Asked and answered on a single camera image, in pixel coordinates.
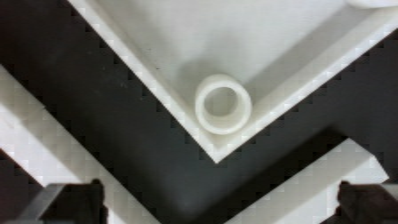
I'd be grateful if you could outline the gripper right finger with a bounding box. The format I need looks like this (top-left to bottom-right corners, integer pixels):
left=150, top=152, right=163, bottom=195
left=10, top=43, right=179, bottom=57
left=321, top=181, right=398, bottom=224

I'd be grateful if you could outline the white L-shaped obstacle fence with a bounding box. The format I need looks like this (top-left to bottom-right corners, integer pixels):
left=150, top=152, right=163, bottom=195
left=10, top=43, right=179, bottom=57
left=0, top=66, right=386, bottom=224

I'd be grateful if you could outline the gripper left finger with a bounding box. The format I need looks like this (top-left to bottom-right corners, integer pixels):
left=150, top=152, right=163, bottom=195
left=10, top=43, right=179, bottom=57
left=19, top=179, right=108, bottom=224

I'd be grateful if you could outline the white square tabletop panel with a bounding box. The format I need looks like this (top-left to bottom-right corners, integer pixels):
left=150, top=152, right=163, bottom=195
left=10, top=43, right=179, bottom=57
left=67, top=0, right=398, bottom=161

